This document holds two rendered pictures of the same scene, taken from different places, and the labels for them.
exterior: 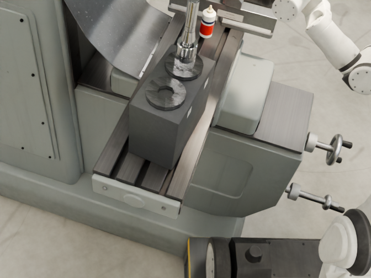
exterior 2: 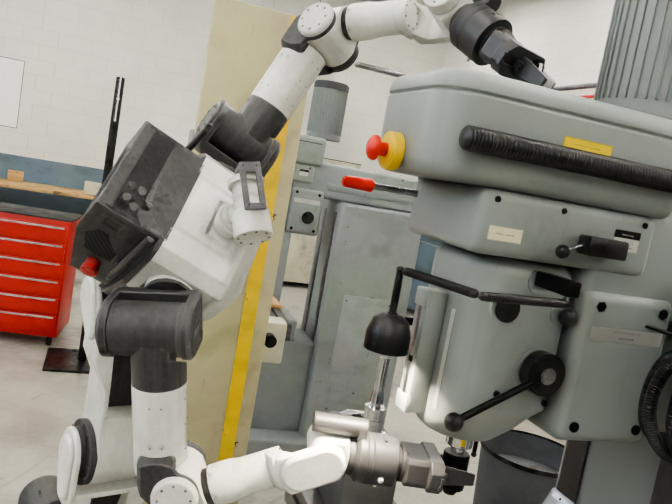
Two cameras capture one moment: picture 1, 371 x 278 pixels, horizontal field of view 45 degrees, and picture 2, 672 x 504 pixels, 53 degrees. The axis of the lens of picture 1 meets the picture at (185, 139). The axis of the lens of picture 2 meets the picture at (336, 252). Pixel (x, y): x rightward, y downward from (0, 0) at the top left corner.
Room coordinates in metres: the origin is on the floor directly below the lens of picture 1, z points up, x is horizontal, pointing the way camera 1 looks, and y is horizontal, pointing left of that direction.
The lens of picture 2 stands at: (1.94, -0.78, 1.71)
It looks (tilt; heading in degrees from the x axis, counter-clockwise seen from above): 7 degrees down; 151
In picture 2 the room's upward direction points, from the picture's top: 10 degrees clockwise
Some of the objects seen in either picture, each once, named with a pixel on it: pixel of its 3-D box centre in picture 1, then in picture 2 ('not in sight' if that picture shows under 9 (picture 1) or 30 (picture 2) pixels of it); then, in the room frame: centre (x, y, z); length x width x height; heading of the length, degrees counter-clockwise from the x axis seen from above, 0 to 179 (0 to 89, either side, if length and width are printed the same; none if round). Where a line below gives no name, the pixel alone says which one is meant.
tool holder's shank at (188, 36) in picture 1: (190, 21); (380, 381); (0.76, 0.04, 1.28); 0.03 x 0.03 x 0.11
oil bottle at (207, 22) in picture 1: (208, 20); not in sight; (1.11, 0.00, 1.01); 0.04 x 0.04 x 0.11
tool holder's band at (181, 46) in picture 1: (187, 43); (375, 408); (0.76, 0.04, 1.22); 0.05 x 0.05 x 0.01
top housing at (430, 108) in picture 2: not in sight; (528, 147); (1.07, 0.03, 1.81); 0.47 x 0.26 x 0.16; 81
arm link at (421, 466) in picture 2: not in sight; (403, 464); (1.03, -0.07, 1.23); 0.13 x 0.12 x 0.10; 156
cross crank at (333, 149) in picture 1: (324, 146); not in sight; (1.00, -0.48, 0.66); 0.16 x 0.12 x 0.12; 81
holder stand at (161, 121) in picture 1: (171, 105); (356, 466); (0.71, 0.05, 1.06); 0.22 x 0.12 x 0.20; 165
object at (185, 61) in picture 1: (185, 54); (372, 422); (0.76, 0.04, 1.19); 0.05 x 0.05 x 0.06
